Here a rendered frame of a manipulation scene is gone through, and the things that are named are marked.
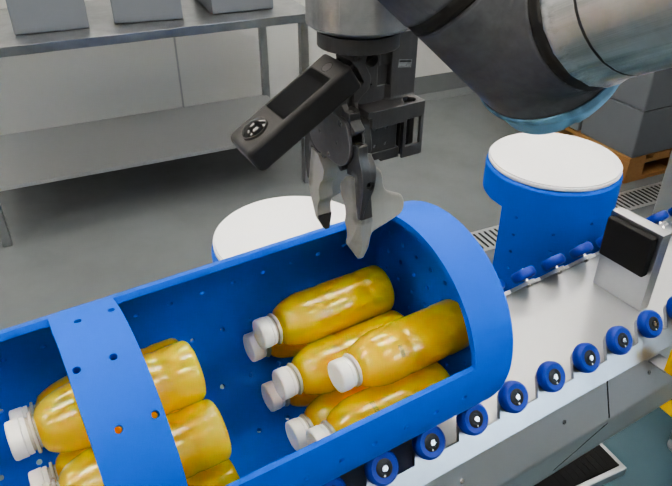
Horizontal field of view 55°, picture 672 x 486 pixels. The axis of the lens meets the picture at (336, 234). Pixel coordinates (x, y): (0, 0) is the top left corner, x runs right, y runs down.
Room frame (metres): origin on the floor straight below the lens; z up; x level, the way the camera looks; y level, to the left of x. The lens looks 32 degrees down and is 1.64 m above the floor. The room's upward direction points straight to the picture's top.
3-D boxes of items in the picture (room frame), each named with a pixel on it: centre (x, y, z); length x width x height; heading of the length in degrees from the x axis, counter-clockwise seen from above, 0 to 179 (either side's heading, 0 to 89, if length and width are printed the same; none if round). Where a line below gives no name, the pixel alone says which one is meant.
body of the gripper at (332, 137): (0.56, -0.03, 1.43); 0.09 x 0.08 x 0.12; 121
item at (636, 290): (0.92, -0.50, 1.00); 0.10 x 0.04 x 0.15; 31
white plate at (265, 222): (0.95, 0.08, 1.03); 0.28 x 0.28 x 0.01
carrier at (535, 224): (1.26, -0.47, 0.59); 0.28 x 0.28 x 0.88
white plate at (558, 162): (1.26, -0.47, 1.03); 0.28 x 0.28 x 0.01
